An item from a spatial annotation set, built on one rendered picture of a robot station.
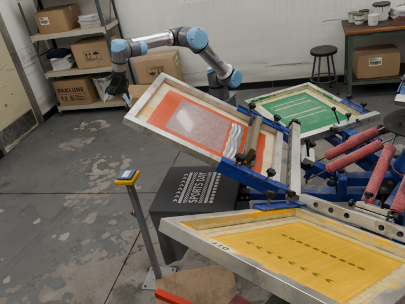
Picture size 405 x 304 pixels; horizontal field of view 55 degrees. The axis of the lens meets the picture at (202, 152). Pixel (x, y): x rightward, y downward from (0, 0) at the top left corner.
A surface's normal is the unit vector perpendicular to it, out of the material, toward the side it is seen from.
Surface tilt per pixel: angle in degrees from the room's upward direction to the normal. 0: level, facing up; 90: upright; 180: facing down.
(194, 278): 1
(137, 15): 90
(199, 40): 84
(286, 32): 90
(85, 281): 0
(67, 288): 0
